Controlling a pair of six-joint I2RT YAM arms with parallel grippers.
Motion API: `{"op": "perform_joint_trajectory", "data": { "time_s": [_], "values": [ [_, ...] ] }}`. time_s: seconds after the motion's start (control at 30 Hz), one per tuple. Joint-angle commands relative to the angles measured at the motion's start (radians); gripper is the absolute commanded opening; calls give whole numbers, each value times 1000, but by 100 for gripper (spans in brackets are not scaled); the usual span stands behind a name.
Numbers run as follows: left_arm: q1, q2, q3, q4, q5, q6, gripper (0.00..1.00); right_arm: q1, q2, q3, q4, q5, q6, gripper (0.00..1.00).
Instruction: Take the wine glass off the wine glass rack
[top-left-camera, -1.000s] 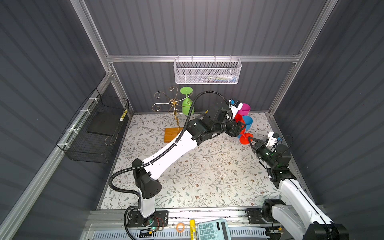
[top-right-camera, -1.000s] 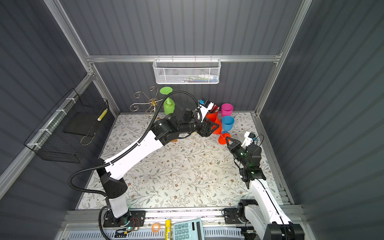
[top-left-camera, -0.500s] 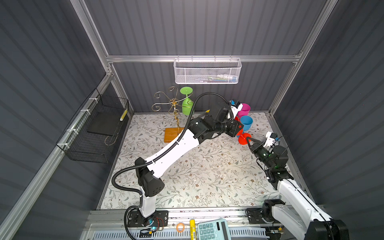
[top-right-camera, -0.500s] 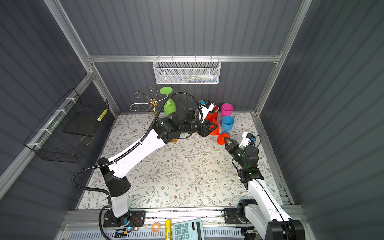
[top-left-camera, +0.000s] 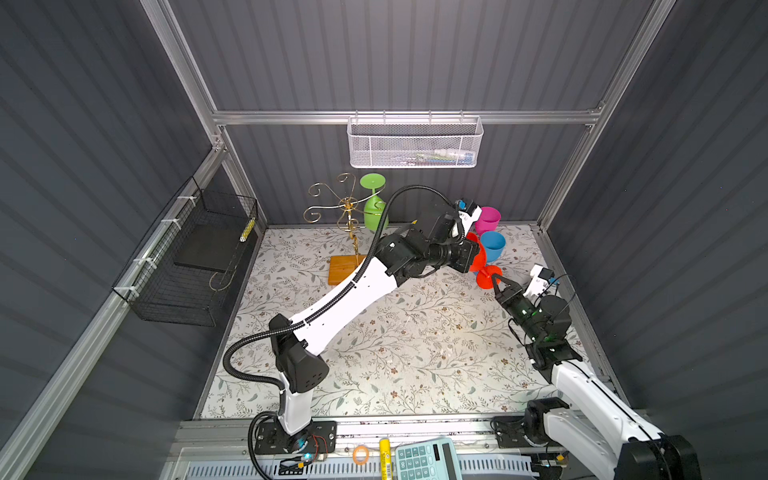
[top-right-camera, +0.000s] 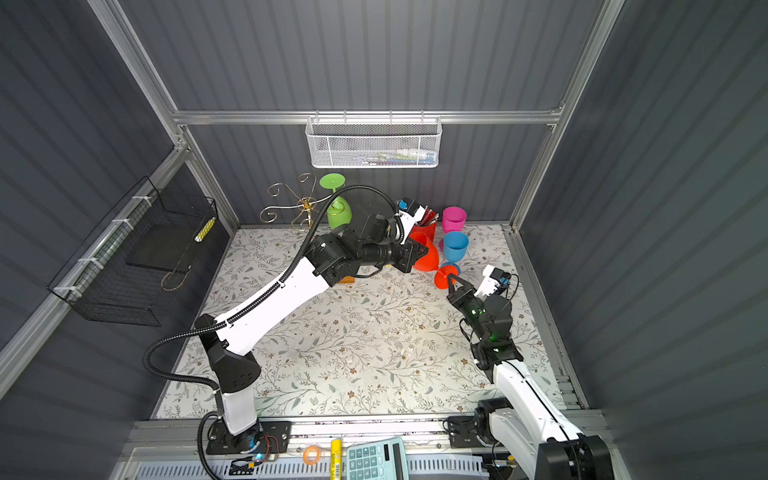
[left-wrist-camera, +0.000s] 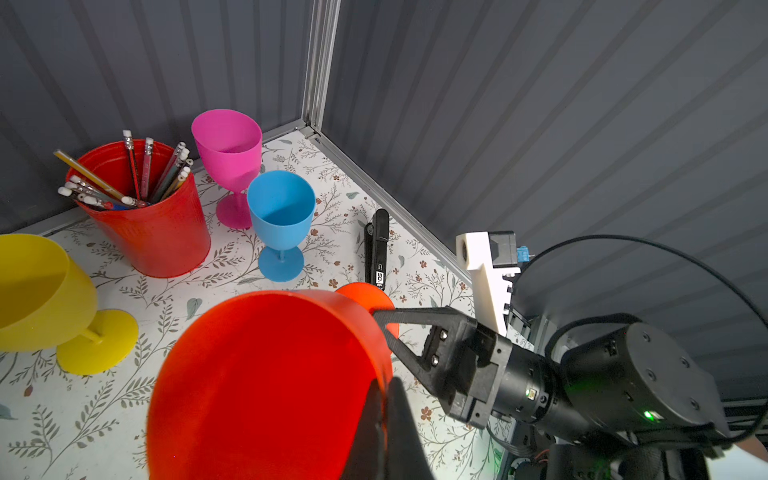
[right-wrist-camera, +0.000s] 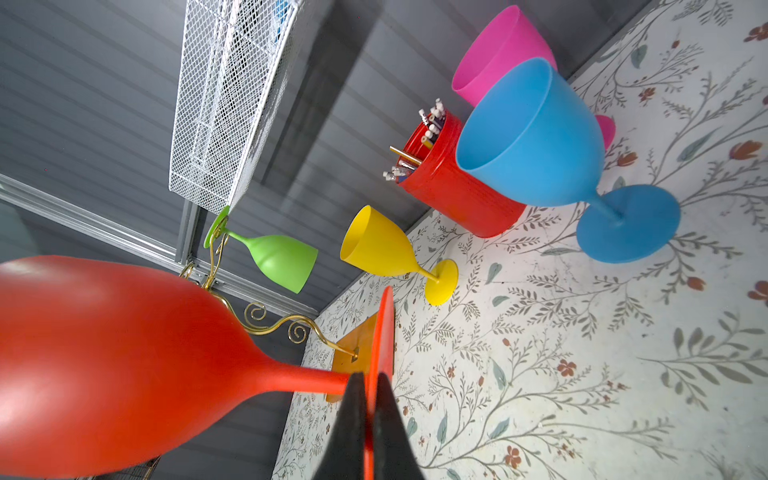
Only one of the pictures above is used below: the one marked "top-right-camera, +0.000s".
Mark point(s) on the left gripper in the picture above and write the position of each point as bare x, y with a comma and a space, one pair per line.
410, 252

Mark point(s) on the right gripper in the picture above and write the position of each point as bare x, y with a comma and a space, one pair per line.
465, 294

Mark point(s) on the red-orange wine glass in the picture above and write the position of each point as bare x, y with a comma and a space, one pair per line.
430, 262

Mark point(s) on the blue wine glass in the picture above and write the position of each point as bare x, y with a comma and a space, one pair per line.
455, 245

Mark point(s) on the pink wine glass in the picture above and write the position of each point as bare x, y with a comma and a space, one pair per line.
453, 219

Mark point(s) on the green wine glass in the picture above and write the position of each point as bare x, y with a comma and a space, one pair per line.
339, 212

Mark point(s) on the gold rack with wooden base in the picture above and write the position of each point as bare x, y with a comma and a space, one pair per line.
309, 210

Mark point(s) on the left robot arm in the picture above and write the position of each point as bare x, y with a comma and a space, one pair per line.
321, 262

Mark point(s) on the red pen cup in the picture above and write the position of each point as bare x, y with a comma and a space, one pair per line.
427, 225

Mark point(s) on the calculator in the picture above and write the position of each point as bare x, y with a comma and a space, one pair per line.
381, 460

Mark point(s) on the yellow glue stick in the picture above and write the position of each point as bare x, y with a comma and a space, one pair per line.
336, 459

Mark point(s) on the yellow marker in basket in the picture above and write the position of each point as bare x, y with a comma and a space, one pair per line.
205, 229

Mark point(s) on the orange rubber band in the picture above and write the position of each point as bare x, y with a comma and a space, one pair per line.
312, 455

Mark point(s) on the white wire mesh basket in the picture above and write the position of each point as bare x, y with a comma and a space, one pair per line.
387, 144

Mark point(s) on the black wire basket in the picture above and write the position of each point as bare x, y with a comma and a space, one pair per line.
136, 268

